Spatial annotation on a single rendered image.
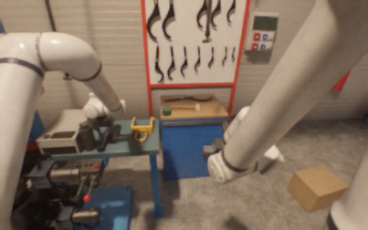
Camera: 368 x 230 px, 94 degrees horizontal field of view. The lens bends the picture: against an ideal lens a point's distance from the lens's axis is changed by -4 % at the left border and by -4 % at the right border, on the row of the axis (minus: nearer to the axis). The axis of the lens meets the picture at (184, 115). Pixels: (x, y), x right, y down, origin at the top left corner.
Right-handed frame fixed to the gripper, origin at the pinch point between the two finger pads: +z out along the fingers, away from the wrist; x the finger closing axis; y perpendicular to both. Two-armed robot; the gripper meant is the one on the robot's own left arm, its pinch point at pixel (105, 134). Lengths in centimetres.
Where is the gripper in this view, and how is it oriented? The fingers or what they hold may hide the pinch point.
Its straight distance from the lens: 145.3
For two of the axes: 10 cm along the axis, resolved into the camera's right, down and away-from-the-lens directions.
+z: -0.2, 8.7, 4.8
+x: -9.9, 0.4, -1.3
